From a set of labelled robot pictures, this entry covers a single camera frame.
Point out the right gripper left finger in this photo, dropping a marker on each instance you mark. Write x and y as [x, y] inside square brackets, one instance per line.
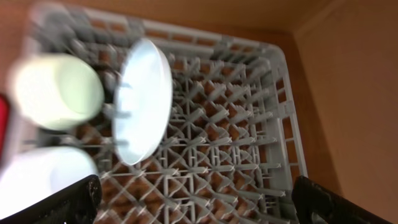
[76, 204]

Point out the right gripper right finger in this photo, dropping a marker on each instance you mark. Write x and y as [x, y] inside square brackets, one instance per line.
[316, 204]

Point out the light blue rice bowl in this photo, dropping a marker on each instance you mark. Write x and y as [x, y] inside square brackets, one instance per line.
[37, 174]

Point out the green bowl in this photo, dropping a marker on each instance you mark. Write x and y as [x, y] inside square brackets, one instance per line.
[55, 91]

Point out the light blue plate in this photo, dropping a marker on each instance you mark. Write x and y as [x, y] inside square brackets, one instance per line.
[142, 102]

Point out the grey dishwasher rack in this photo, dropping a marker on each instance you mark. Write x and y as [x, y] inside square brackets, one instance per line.
[232, 148]

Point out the red serving tray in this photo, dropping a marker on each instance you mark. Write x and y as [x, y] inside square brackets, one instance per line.
[4, 120]

